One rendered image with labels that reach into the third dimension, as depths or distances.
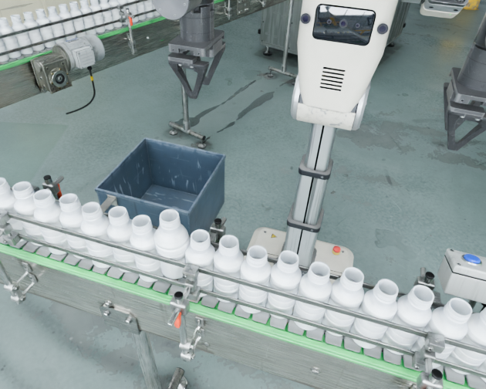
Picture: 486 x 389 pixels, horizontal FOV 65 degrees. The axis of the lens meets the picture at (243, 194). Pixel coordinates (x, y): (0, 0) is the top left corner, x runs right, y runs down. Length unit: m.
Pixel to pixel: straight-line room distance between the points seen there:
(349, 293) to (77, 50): 1.70
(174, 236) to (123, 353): 1.26
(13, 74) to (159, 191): 0.93
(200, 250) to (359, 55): 0.65
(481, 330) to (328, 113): 0.68
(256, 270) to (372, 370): 0.31
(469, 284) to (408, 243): 1.67
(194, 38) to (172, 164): 0.83
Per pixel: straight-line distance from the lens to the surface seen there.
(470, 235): 2.82
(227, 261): 0.75
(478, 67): 0.65
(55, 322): 2.15
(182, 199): 1.48
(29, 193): 0.95
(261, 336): 0.85
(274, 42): 4.73
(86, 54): 2.07
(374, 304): 0.74
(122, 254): 0.87
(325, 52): 1.10
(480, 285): 0.92
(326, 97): 1.14
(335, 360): 0.86
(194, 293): 0.81
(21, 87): 2.14
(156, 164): 1.49
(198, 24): 0.68
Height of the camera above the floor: 1.71
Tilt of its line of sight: 41 degrees down
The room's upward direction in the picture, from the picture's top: 3 degrees clockwise
